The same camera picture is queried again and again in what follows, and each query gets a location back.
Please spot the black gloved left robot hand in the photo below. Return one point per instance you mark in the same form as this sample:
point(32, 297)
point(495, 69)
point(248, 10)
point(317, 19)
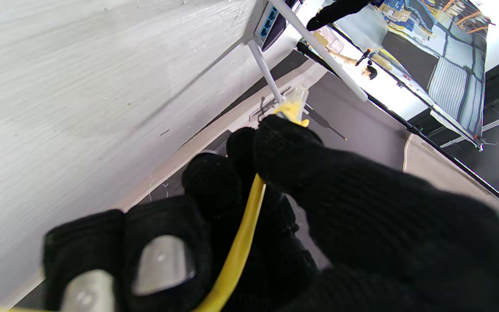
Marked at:
point(336, 11)

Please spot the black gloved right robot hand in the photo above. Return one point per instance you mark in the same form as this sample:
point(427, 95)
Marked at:
point(383, 238)

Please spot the black white router with antennas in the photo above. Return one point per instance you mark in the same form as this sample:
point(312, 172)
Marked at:
point(271, 24)

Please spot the person in white clothes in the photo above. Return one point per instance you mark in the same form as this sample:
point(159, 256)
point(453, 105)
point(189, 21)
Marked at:
point(340, 50)

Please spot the light wooden board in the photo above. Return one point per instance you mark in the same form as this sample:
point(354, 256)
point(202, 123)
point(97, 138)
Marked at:
point(448, 182)

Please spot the black stick tool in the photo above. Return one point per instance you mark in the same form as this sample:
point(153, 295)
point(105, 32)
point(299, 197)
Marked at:
point(325, 123)

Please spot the printed backdrop banner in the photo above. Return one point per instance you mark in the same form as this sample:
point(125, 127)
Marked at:
point(448, 78)

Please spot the black tape strip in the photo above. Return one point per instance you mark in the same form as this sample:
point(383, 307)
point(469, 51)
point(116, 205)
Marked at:
point(163, 193)

